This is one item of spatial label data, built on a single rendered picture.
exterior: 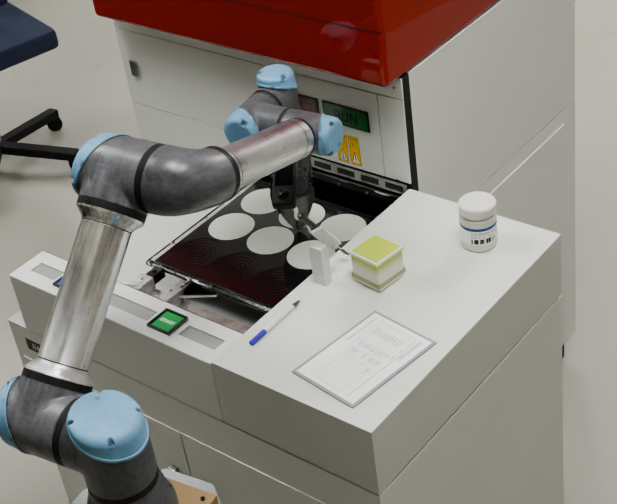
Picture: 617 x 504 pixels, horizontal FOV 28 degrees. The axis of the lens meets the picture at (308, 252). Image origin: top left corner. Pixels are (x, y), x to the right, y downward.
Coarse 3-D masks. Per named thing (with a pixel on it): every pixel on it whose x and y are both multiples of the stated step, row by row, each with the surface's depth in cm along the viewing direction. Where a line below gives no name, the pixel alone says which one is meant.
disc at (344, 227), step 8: (336, 216) 265; (344, 216) 265; (352, 216) 264; (328, 224) 263; (336, 224) 263; (344, 224) 262; (352, 224) 262; (360, 224) 262; (336, 232) 260; (344, 232) 260; (352, 232) 260; (344, 240) 258
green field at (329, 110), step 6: (324, 108) 261; (330, 108) 260; (336, 108) 259; (342, 108) 258; (330, 114) 261; (336, 114) 260; (342, 114) 259; (348, 114) 258; (354, 114) 257; (360, 114) 255; (342, 120) 260; (348, 120) 259; (354, 120) 258; (360, 120) 256; (366, 120) 255; (354, 126) 258; (360, 126) 257; (366, 126) 256
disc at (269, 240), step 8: (256, 232) 264; (264, 232) 264; (272, 232) 263; (280, 232) 263; (288, 232) 263; (248, 240) 262; (256, 240) 262; (264, 240) 261; (272, 240) 261; (280, 240) 260; (288, 240) 260; (256, 248) 259; (264, 248) 259; (272, 248) 258; (280, 248) 258
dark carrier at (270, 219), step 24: (216, 216) 271; (264, 216) 268; (360, 216) 264; (192, 240) 265; (216, 240) 263; (240, 240) 262; (168, 264) 258; (192, 264) 258; (216, 264) 256; (240, 264) 255; (264, 264) 254; (288, 264) 253; (240, 288) 249; (264, 288) 248; (288, 288) 247
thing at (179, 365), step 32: (32, 288) 249; (128, 288) 243; (32, 320) 256; (128, 320) 235; (192, 320) 232; (96, 352) 246; (128, 352) 238; (160, 352) 230; (192, 352) 225; (160, 384) 237; (192, 384) 229
